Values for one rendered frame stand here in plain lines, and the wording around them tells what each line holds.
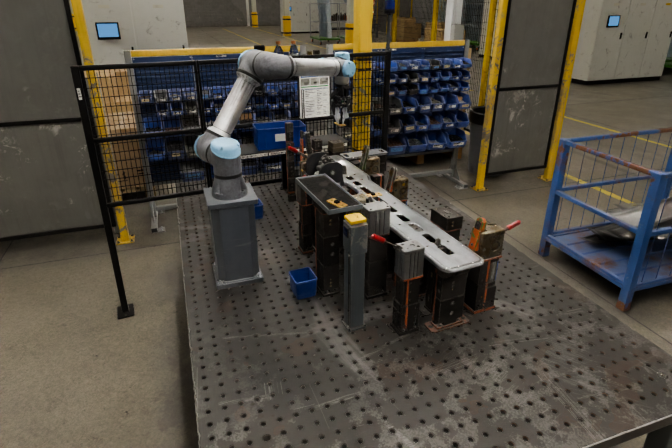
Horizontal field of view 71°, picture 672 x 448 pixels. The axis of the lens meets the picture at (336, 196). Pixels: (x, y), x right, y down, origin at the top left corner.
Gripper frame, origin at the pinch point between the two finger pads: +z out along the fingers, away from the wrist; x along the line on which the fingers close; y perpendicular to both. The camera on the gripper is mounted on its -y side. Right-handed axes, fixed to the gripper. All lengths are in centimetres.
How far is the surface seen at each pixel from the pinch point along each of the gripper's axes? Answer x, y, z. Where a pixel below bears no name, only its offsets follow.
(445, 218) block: 10, 81, 24
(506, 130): 255, -133, 65
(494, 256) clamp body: 17, 103, 32
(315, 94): 11, -60, -3
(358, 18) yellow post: 44, -65, -48
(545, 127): 305, -128, 66
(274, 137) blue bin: -23, -42, 17
